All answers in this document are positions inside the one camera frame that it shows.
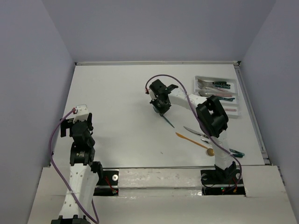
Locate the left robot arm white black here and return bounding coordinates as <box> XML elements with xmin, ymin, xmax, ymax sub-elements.
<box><xmin>50</xmin><ymin>108</ymin><xmax>103</xmax><ymax>224</ymax></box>

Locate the gold spoon orange handle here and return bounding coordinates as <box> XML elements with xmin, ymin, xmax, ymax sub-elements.
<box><xmin>175</xmin><ymin>132</ymin><xmax>208</xmax><ymax>149</ymax></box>

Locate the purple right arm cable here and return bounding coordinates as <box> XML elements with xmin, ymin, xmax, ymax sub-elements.
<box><xmin>144</xmin><ymin>74</ymin><xmax>242</xmax><ymax>187</ymax></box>

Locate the gold utensil teal handle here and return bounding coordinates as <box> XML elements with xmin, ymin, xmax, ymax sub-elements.
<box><xmin>205</xmin><ymin>148</ymin><xmax>245</xmax><ymax>157</ymax></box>

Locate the silver spoon pink handle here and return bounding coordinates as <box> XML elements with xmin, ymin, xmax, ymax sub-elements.
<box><xmin>198</xmin><ymin>91</ymin><xmax>233</xmax><ymax>98</ymax></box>

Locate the silver spoon teal speckled handle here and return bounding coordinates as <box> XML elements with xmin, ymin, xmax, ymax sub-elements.
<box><xmin>218</xmin><ymin>97</ymin><xmax>235</xmax><ymax>102</ymax></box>

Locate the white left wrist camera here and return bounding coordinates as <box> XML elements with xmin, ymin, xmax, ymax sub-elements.
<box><xmin>73</xmin><ymin>105</ymin><xmax>89</xmax><ymax>124</ymax></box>

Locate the silver fork slim handle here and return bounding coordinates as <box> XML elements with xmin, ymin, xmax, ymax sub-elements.
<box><xmin>198</xmin><ymin>86</ymin><xmax>217</xmax><ymax>91</ymax></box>

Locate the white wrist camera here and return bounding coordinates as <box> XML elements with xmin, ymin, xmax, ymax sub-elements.
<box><xmin>73</xmin><ymin>105</ymin><xmax>89</xmax><ymax>124</ymax></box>
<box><xmin>149</xmin><ymin>90</ymin><xmax>156</xmax><ymax>99</ymax></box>

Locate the silver fork teal speckled handle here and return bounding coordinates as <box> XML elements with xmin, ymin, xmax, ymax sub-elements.
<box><xmin>212</xmin><ymin>85</ymin><xmax>230</xmax><ymax>91</ymax></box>

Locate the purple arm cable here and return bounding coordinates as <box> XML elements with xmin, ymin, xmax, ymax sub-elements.
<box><xmin>49</xmin><ymin>106</ymin><xmax>100</xmax><ymax>224</ymax></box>
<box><xmin>144</xmin><ymin>74</ymin><xmax>242</xmax><ymax>187</ymax></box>

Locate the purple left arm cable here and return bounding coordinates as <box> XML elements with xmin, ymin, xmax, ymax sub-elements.
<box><xmin>49</xmin><ymin>106</ymin><xmax>100</xmax><ymax>224</ymax></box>

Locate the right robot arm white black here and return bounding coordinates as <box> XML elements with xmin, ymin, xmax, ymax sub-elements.
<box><xmin>145</xmin><ymin>79</ymin><xmax>242</xmax><ymax>185</ymax></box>

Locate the blue spoon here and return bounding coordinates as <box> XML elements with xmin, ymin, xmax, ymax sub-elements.
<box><xmin>220</xmin><ymin>98</ymin><xmax>234</xmax><ymax>102</ymax></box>

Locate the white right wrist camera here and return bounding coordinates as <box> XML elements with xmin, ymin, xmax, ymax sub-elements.
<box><xmin>149</xmin><ymin>90</ymin><xmax>156</xmax><ymax>99</ymax></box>

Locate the white compartment tray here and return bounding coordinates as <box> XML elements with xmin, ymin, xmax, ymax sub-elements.
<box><xmin>194</xmin><ymin>76</ymin><xmax>240</xmax><ymax>119</ymax></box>

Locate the silver fork black speckled handle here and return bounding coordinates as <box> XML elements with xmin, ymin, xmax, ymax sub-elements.
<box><xmin>198</xmin><ymin>80</ymin><xmax>231</xmax><ymax>88</ymax></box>

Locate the knife black speckled handle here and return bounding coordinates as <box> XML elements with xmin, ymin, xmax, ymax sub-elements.
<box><xmin>184</xmin><ymin>126</ymin><xmax>208</xmax><ymax>138</ymax></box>

